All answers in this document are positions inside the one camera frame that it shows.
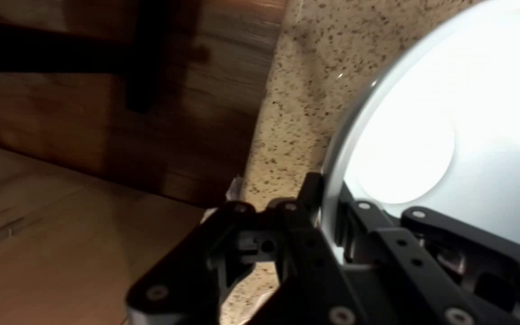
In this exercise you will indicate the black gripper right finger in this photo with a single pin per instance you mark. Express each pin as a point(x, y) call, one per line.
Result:
point(405, 259)

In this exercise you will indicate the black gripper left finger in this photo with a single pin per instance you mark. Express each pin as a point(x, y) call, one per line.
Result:
point(308, 265)

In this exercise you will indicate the large light blue bowl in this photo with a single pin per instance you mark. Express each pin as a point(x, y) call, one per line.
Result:
point(452, 120)

